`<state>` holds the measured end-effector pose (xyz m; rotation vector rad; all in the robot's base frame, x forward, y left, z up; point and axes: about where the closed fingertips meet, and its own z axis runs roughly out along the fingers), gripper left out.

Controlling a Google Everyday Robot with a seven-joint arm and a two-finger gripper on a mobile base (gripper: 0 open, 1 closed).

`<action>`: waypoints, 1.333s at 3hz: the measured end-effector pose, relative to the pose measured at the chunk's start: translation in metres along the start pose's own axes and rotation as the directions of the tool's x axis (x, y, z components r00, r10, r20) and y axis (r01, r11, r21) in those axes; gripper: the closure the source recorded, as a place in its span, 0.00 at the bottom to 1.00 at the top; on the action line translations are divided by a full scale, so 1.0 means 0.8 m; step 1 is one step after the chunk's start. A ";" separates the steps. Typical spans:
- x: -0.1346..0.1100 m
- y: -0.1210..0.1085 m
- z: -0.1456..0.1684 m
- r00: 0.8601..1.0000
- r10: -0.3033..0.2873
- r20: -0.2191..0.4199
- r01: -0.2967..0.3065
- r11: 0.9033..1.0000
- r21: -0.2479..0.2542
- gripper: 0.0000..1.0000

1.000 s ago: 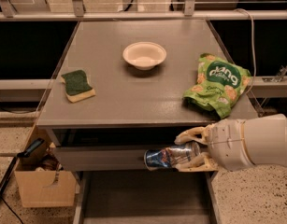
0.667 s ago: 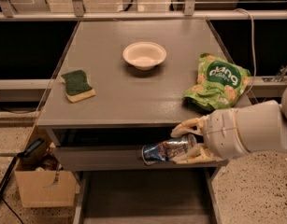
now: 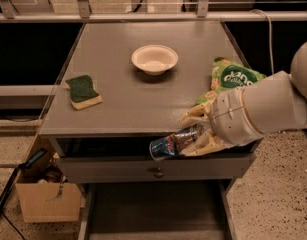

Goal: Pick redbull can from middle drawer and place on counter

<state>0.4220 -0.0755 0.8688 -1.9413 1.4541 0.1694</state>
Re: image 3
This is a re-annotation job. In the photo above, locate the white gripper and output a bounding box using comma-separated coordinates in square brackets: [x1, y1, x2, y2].
[180, 88, 264, 157]

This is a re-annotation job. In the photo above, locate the blue redbull can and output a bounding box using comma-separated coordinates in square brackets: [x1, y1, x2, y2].
[149, 123, 205, 161]

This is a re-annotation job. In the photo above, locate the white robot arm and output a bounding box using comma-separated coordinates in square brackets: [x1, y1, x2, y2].
[182, 42, 307, 156]

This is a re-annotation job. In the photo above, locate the grey top drawer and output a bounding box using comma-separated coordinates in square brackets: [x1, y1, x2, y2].
[57, 153, 256, 184]

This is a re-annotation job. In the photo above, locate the brass drawer knob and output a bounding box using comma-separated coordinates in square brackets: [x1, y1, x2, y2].
[154, 168, 164, 178]

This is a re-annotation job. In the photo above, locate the grey drawer cabinet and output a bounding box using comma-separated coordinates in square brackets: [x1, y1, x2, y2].
[38, 19, 273, 240]

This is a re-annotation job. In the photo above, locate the open grey middle drawer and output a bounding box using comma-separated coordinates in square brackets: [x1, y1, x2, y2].
[78, 180, 238, 240]

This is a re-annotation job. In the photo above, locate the green dang chips bag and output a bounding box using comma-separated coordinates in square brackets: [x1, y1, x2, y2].
[196, 57, 266, 105]

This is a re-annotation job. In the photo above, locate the white paper bowl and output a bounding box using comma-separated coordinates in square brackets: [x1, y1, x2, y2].
[131, 45, 178, 76]

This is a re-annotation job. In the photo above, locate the green and yellow sponge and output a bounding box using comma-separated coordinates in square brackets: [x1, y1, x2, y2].
[65, 75, 102, 110]

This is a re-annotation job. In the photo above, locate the cardboard box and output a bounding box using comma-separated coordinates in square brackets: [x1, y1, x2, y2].
[15, 133, 83, 224]

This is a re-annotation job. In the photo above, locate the white cable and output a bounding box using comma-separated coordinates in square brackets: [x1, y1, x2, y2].
[250, 8, 276, 75]

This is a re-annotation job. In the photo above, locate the black handled tool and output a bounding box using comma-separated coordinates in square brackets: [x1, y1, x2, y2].
[0, 148, 47, 169]

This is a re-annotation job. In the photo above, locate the black cable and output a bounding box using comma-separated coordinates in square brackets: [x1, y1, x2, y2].
[0, 167, 27, 240]

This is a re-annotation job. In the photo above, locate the metal railing frame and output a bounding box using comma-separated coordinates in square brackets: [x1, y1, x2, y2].
[0, 0, 307, 23]

